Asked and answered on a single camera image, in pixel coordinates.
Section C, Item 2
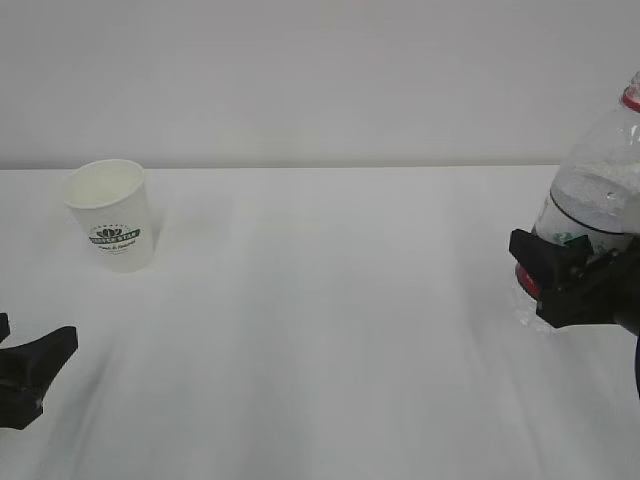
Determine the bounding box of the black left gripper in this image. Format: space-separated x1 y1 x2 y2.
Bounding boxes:
0 313 78 429

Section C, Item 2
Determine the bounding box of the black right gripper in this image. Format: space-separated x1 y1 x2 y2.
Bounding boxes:
508 229 639 335

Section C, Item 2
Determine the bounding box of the Nongfu Spring water bottle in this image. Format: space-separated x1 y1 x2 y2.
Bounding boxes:
513 70 640 336

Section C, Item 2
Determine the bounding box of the white paper coffee cup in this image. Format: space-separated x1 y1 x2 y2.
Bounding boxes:
63 159 154 273

